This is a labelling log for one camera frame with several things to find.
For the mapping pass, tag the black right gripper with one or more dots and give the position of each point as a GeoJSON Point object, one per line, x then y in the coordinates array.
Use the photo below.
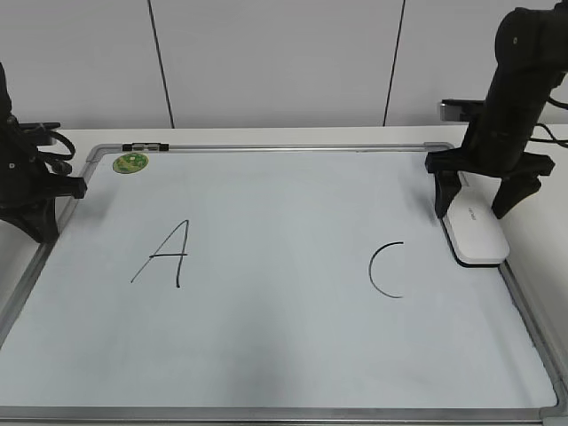
{"type": "Point", "coordinates": [494, 146]}

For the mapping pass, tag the black and silver hanger clip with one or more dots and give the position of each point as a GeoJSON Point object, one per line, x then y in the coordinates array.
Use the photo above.
{"type": "Point", "coordinates": [145, 147]}

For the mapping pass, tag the white aluminium-framed whiteboard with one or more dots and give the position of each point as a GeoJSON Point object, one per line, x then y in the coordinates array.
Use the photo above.
{"type": "Point", "coordinates": [287, 284]}

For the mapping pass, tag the round green magnet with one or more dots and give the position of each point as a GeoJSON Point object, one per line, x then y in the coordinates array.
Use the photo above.
{"type": "Point", "coordinates": [130, 163]}

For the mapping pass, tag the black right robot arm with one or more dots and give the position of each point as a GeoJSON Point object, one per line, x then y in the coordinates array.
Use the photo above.
{"type": "Point", "coordinates": [531, 54]}

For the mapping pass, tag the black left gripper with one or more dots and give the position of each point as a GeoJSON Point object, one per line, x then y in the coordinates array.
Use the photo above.
{"type": "Point", "coordinates": [35, 172]}

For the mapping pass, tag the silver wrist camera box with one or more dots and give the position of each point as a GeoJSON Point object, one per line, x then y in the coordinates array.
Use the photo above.
{"type": "Point", "coordinates": [459, 110]}

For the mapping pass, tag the white rectangular board eraser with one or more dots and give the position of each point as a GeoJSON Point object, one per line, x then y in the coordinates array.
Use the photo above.
{"type": "Point", "coordinates": [474, 232]}

